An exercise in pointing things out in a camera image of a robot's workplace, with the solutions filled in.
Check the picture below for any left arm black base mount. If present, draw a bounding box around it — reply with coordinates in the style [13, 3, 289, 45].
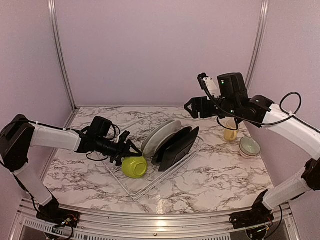
[36, 196, 80, 228]

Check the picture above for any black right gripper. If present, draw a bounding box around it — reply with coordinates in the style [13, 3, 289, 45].
[184, 96, 240, 119]

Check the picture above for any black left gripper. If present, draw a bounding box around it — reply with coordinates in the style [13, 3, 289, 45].
[95, 136, 143, 166]

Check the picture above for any white wire dish rack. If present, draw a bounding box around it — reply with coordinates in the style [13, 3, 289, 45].
[105, 111, 204, 202]

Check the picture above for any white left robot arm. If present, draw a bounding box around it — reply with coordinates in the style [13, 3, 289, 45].
[0, 114, 142, 223]

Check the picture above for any grey floral plate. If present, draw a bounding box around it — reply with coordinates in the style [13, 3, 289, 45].
[141, 120, 182, 158]

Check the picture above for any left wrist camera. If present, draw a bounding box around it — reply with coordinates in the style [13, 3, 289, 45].
[116, 130, 131, 144]

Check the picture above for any yellow ceramic mug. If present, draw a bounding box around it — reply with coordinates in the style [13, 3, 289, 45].
[223, 119, 240, 142]

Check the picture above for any pale grey-green bowl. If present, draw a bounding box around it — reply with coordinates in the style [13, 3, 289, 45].
[239, 137, 261, 156]

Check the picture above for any left aluminium corner post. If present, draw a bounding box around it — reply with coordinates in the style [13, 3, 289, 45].
[47, 0, 77, 111]

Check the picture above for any lime green bowl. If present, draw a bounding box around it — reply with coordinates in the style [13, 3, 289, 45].
[121, 156, 148, 179]

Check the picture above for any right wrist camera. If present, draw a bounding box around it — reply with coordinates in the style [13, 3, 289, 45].
[197, 72, 219, 97]

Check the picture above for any right aluminium corner post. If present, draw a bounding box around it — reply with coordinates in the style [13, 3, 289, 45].
[245, 0, 270, 90]

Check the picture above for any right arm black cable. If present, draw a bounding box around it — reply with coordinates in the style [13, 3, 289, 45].
[199, 77, 303, 128]

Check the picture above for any aluminium corner post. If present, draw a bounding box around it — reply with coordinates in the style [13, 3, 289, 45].
[245, 0, 270, 90]
[47, 0, 77, 111]

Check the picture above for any black square plate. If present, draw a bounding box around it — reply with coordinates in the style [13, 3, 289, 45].
[156, 126, 200, 172]

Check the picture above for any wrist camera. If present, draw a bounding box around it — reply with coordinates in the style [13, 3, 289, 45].
[116, 130, 131, 144]
[197, 72, 219, 97]

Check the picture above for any aluminium front frame rail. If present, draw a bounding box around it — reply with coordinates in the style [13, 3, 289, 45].
[9, 197, 301, 240]

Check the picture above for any black round plate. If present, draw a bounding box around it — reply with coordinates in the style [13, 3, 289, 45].
[151, 126, 193, 166]

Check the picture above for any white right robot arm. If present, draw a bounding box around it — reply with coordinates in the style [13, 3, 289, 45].
[184, 72, 320, 224]

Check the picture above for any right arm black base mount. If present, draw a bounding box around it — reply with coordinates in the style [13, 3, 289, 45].
[229, 190, 275, 229]

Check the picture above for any red patterned white bowl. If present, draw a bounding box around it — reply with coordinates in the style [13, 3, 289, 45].
[239, 147, 260, 159]

